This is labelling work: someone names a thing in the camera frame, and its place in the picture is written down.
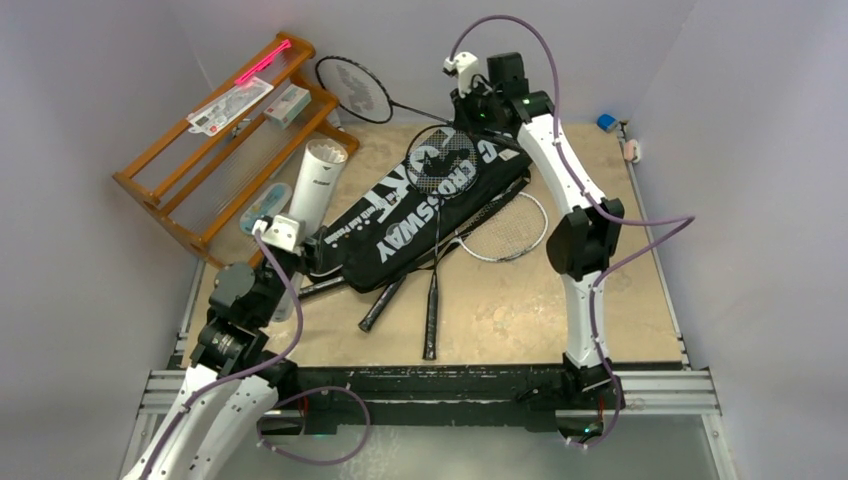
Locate black racket under bag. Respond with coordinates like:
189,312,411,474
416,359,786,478
299,170,531,301

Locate white frame badminton racket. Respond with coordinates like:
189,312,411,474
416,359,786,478
357,192,550,335

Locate black racket on bag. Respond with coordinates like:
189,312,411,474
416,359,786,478
403,124,479,361

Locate black badminton racket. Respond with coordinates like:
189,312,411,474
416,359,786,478
314,55,452,124

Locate pink white small object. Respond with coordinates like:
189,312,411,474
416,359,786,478
623,139,641,163

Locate white shuttlecock tube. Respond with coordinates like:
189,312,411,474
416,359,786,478
271,139,350,325

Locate wooden tiered shelf rack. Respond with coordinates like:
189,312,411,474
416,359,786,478
113,32,360,268

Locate blue small object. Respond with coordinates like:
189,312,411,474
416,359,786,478
596,114,619,133

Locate blue toothbrush blister pack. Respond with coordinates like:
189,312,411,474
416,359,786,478
239,182,293,235

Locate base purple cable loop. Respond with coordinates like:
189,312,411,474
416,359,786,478
256,384,370,466

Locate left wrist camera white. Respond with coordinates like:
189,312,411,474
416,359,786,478
253,214,306,254

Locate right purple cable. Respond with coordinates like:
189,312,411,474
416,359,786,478
449,14,696,452

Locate white packaged card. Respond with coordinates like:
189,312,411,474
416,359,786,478
187,77,273,137

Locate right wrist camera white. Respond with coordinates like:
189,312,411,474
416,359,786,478
443,52,480,98

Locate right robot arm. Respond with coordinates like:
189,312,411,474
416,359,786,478
443,52,624,407

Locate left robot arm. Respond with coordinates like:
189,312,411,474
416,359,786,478
124,217,325,479

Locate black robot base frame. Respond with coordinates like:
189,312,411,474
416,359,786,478
142,360,721,442

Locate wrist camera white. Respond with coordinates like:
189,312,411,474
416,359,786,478
253,214,306,254
443,52,480,98

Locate small teal white box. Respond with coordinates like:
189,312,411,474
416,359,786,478
264,84,312,128

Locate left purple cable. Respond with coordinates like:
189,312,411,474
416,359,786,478
135,228,306,480

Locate black racket bag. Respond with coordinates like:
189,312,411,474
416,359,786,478
309,139,531,282

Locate white shuttlecock front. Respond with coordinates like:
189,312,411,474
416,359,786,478
307,139,348,165

